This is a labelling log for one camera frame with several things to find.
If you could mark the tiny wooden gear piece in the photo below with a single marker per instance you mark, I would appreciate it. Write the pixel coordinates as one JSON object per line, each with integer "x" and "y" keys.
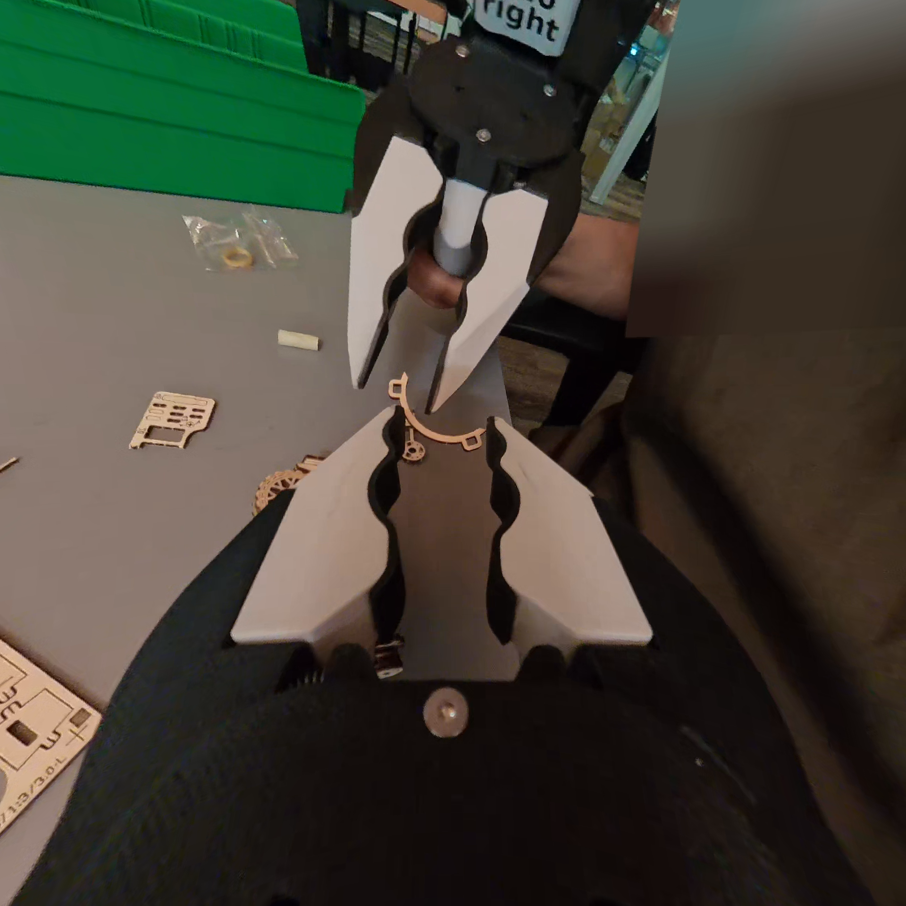
{"x": 415, "y": 449}

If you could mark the small clear plastic bag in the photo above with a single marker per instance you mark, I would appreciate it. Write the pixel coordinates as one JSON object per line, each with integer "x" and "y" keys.
{"x": 269, "y": 233}

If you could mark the wooden puzzle sheet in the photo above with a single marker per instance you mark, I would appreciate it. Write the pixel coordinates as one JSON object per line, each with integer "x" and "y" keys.
{"x": 35, "y": 729}

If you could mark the black chair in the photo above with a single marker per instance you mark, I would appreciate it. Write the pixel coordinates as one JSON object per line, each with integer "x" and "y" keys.
{"x": 566, "y": 340}

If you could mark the green plastic bin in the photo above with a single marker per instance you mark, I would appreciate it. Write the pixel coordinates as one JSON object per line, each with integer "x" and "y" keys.
{"x": 141, "y": 106}

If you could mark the person's right hand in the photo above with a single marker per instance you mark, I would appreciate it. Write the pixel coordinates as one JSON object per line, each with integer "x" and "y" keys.
{"x": 435, "y": 283}

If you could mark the small slotted wooden sheet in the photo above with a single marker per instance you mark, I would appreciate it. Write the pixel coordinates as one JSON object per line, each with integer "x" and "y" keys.
{"x": 173, "y": 421}

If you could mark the black metal table legs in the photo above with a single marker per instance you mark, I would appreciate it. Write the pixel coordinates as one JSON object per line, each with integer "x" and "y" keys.
{"x": 340, "y": 35}

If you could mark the assembled wooden model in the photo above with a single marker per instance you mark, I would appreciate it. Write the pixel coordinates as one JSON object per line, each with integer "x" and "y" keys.
{"x": 279, "y": 485}

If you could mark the small white cylinder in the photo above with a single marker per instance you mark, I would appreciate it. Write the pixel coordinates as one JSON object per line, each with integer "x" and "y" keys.
{"x": 297, "y": 340}

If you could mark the person's right forearm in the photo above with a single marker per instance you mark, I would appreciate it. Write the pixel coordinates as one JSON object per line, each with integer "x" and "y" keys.
{"x": 587, "y": 269}

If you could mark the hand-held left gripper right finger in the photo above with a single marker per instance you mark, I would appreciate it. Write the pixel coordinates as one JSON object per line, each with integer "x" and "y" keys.
{"x": 566, "y": 566}

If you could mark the curved wooden arc piece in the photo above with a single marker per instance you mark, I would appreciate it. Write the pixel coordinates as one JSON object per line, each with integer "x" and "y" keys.
{"x": 439, "y": 433}

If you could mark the grey desk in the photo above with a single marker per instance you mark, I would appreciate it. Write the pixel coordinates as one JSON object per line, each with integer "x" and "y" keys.
{"x": 106, "y": 318}

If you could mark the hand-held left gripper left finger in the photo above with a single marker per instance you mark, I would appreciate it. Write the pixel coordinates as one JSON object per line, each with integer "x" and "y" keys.
{"x": 318, "y": 566}

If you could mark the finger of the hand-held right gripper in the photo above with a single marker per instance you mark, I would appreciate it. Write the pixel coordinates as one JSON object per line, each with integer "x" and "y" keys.
{"x": 506, "y": 269}
{"x": 375, "y": 233}

